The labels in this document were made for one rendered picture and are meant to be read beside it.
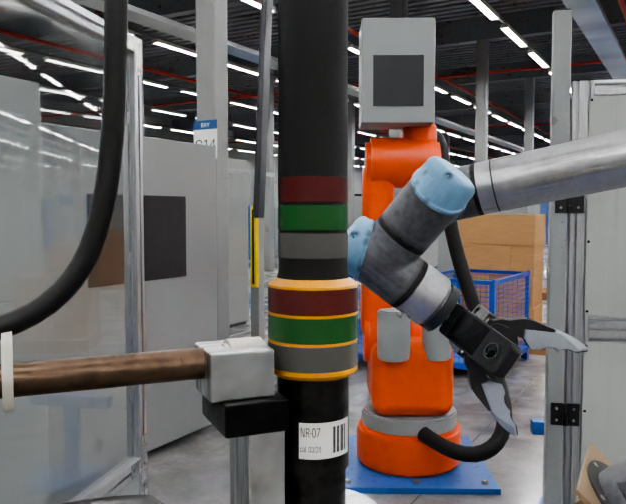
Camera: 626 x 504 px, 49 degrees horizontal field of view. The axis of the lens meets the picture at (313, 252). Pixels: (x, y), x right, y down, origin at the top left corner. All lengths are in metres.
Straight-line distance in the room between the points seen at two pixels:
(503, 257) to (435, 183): 7.50
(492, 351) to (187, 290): 4.12
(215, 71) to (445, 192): 6.43
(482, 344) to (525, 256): 7.44
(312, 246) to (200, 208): 4.67
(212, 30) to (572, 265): 5.66
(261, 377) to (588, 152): 0.73
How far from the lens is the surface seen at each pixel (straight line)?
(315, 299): 0.31
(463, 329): 0.91
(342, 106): 0.32
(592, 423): 2.24
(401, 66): 4.27
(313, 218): 0.31
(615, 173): 0.97
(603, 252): 2.16
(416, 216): 0.87
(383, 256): 0.88
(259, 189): 0.33
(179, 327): 4.86
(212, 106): 7.16
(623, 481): 1.10
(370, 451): 4.41
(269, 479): 0.33
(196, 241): 4.95
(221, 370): 0.31
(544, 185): 0.97
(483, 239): 8.43
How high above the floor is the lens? 1.62
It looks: 3 degrees down
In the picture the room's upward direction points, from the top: straight up
